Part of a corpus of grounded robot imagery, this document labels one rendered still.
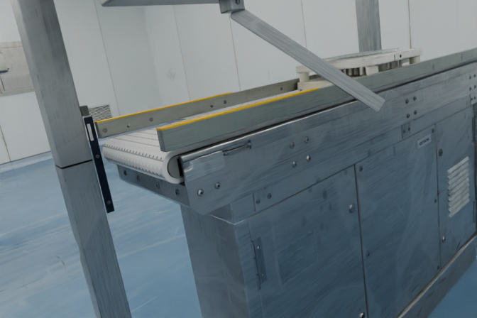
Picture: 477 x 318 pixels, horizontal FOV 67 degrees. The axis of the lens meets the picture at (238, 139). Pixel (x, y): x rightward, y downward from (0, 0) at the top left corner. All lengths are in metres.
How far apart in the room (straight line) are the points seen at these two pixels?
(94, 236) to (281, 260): 0.38
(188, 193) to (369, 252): 0.63
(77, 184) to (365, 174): 0.67
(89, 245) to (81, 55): 5.39
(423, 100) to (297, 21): 3.60
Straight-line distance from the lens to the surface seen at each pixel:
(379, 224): 1.06
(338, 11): 4.33
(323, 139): 0.73
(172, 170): 0.52
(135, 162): 0.61
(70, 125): 0.75
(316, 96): 0.71
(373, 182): 1.00
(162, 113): 0.80
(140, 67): 6.56
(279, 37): 0.61
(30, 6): 0.76
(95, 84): 6.13
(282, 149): 0.65
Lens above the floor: 0.94
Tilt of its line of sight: 12 degrees down
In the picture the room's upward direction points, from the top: 9 degrees counter-clockwise
